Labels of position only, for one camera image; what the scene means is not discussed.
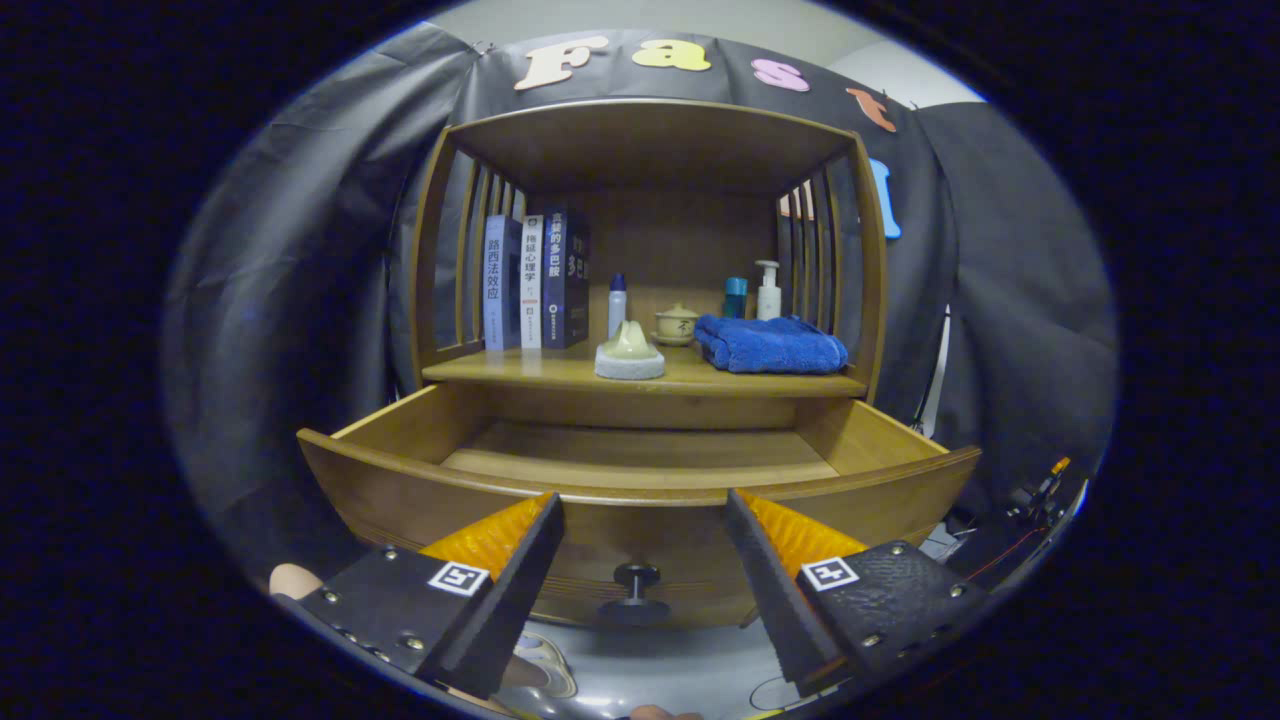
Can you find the dark equipment with orange clip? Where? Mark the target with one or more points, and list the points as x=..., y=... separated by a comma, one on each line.
x=1040, y=492

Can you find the blue towel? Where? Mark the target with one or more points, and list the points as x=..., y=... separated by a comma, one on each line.
x=770, y=345

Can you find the teal bottle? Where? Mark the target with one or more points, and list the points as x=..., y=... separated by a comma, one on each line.
x=736, y=300

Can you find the person's bare knee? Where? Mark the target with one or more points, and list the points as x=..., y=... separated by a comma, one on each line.
x=292, y=582

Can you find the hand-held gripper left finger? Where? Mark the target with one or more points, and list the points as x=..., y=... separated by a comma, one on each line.
x=510, y=600

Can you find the wooden drawer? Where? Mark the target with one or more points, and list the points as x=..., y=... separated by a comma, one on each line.
x=420, y=500

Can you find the light blue book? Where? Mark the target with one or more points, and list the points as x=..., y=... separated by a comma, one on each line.
x=500, y=290

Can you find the white patterned slipper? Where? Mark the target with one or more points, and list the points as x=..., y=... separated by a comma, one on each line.
x=552, y=665

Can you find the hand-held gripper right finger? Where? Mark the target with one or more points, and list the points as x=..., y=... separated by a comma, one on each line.
x=780, y=600

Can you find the white bottle with blue cap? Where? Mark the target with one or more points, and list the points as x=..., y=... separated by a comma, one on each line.
x=617, y=312

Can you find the wooden countertop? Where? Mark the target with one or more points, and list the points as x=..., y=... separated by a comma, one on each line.
x=540, y=370

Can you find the beige lidded teacup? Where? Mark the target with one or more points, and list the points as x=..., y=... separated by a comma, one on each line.
x=676, y=325

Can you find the white pump bottle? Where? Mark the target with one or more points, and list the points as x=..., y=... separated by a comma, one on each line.
x=768, y=300

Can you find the white book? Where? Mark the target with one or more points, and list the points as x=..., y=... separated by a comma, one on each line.
x=532, y=290

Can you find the dark blue book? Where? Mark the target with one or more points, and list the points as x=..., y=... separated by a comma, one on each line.
x=565, y=285

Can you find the black drawer knob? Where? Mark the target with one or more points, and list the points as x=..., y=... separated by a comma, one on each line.
x=635, y=608

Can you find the wooden cabinet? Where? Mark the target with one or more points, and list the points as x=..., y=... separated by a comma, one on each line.
x=670, y=250

